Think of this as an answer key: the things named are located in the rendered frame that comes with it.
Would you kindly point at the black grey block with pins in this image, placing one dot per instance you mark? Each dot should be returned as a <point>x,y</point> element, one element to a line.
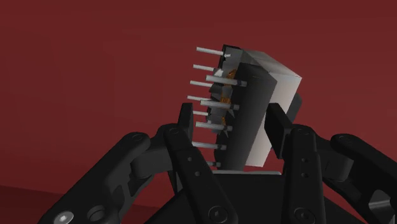
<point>248,118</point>

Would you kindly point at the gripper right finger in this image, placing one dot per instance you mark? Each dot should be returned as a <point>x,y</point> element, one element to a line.
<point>302,161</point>

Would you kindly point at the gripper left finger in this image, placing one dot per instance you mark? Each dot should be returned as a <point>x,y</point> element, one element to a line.
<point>186,161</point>

